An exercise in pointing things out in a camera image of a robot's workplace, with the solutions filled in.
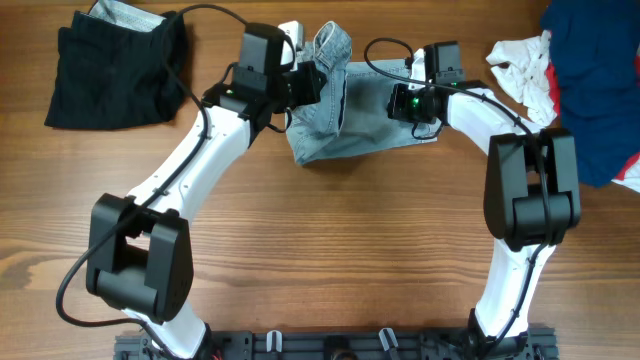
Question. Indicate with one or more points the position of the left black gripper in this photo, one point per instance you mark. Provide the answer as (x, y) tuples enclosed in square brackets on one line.
[(309, 78)]

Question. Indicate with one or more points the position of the folded black shorts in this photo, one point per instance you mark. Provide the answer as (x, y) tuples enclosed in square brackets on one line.
[(112, 68)]

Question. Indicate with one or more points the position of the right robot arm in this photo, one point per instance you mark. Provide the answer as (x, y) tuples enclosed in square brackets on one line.
[(531, 196)]

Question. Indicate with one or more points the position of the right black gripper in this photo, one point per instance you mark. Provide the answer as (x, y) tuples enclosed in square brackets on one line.
[(396, 108)]

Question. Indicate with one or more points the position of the navy blue red garment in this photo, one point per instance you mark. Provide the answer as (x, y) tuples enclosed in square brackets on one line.
[(593, 49)]

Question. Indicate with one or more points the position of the white crumpled garment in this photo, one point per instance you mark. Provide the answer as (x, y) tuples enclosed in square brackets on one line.
[(519, 67)]

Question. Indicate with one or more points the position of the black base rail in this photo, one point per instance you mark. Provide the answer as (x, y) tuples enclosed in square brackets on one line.
[(439, 343)]

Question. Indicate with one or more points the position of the light blue denim shorts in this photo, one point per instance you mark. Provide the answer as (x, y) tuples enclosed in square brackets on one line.
[(351, 118)]

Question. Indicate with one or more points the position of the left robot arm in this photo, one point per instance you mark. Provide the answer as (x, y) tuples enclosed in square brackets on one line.
[(142, 260)]

